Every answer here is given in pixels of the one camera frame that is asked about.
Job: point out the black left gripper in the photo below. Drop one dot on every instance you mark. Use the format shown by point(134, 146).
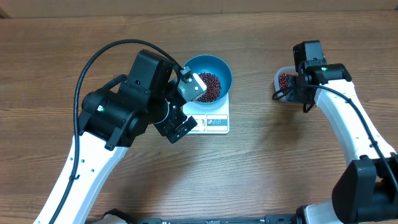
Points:
point(179, 118)

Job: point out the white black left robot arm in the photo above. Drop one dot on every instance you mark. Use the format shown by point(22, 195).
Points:
point(111, 118)

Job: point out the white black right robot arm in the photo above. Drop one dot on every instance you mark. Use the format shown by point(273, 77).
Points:
point(367, 189)

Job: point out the white digital kitchen scale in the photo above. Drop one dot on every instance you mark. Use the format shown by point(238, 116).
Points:
point(211, 118)

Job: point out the red beans in bowl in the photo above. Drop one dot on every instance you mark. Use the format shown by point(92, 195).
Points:
point(213, 85)

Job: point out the teal metal bowl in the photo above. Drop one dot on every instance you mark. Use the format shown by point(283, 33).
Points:
point(214, 65)

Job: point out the clear plastic bean container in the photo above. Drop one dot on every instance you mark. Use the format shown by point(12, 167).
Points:
point(290, 70)

